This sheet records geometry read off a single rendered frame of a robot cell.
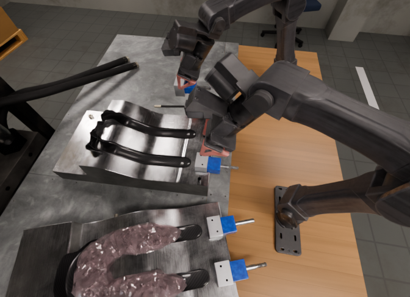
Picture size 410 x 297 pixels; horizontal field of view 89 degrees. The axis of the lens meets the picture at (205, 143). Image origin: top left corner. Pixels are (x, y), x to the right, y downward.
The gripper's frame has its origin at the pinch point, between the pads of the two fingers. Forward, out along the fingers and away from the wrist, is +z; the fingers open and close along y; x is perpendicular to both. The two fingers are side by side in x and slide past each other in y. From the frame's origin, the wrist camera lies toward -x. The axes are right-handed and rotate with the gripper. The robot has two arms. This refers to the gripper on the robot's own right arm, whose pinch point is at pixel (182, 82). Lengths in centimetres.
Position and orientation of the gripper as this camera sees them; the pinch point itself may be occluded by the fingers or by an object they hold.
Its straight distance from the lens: 79.0
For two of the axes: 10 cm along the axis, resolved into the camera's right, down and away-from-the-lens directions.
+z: -4.5, 4.3, 7.8
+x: 8.9, 3.3, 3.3
